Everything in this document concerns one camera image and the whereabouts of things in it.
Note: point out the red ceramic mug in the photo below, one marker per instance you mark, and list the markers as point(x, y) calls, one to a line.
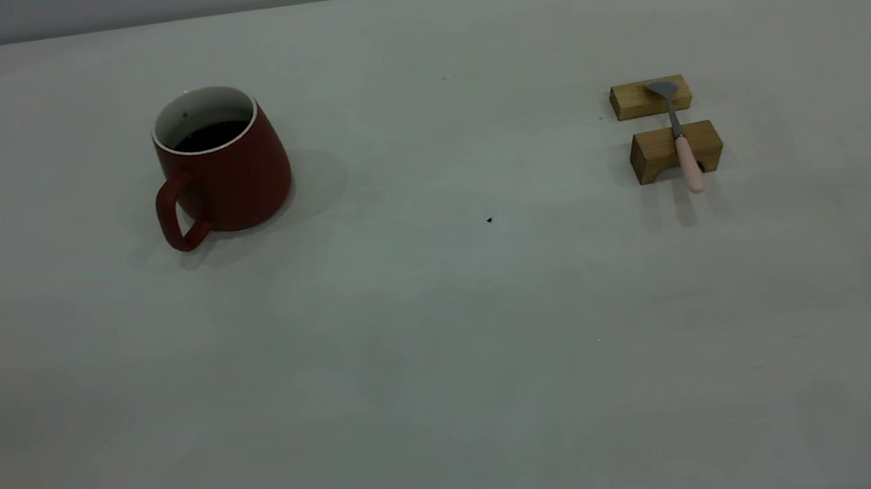
point(240, 185)

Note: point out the dark coffee liquid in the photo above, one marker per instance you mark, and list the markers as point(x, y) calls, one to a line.
point(214, 135)

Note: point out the flat rectangular wooden block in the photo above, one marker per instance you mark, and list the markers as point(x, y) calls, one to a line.
point(634, 100)

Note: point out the arched wooden block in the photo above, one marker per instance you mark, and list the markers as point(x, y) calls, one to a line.
point(654, 150)

